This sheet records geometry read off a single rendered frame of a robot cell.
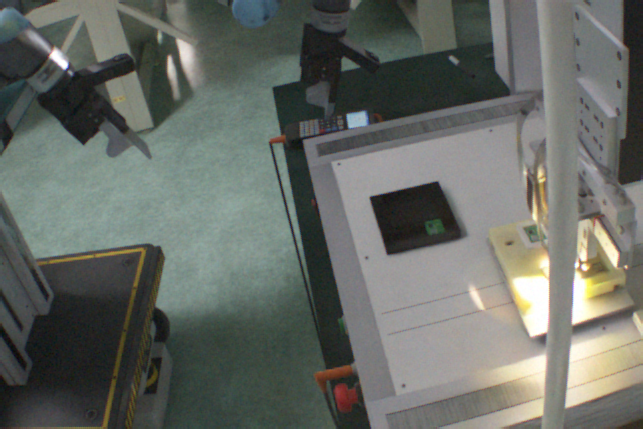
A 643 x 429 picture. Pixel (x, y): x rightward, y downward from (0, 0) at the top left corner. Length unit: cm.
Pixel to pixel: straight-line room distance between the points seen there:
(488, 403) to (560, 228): 39
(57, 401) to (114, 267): 49
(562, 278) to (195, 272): 201
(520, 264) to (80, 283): 143
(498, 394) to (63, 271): 157
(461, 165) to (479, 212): 13
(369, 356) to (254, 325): 131
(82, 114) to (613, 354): 89
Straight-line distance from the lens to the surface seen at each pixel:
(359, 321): 105
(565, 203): 58
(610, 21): 77
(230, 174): 294
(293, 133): 160
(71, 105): 126
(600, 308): 103
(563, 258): 62
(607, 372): 97
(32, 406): 192
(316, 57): 152
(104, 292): 211
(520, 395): 95
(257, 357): 221
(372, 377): 98
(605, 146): 81
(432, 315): 104
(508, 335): 101
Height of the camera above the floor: 162
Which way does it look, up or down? 39 degrees down
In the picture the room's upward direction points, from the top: 12 degrees counter-clockwise
